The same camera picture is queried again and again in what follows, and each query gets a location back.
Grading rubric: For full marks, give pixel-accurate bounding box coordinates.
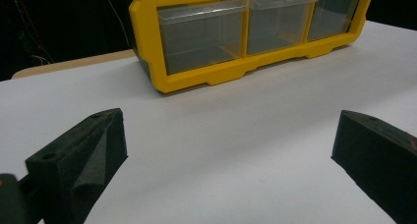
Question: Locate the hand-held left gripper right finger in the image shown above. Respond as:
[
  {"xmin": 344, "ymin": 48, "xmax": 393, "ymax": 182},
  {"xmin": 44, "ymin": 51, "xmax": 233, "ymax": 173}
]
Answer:
[{"xmin": 330, "ymin": 109, "xmax": 417, "ymax": 224}]

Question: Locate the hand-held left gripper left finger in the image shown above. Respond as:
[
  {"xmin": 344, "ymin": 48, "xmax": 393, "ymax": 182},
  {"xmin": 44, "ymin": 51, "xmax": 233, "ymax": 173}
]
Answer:
[{"xmin": 25, "ymin": 107, "xmax": 129, "ymax": 224}]

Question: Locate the white cable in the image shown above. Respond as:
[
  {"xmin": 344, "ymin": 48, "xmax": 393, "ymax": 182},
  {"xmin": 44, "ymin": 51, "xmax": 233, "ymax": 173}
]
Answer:
[{"xmin": 105, "ymin": 0, "xmax": 132, "ymax": 47}]

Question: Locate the clear plastic drawer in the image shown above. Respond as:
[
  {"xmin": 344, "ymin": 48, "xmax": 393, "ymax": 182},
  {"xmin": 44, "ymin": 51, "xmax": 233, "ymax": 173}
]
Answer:
[
  {"xmin": 247, "ymin": 0, "xmax": 318, "ymax": 57},
  {"xmin": 307, "ymin": 0, "xmax": 364, "ymax": 42},
  {"xmin": 156, "ymin": 0, "xmax": 249, "ymax": 76}
]

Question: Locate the red cable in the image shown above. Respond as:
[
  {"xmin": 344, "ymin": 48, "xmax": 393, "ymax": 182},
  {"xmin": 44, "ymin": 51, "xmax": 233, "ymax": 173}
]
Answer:
[{"xmin": 14, "ymin": 0, "xmax": 55, "ymax": 65}]

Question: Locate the white table cover sheet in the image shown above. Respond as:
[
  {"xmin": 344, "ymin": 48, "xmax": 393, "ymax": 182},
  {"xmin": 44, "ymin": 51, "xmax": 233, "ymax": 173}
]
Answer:
[{"xmin": 0, "ymin": 20, "xmax": 417, "ymax": 224}]

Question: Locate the yellow drawer cabinet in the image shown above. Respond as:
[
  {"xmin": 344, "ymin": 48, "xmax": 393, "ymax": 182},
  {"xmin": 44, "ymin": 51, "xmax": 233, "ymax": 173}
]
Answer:
[{"xmin": 128, "ymin": 0, "xmax": 377, "ymax": 94}]

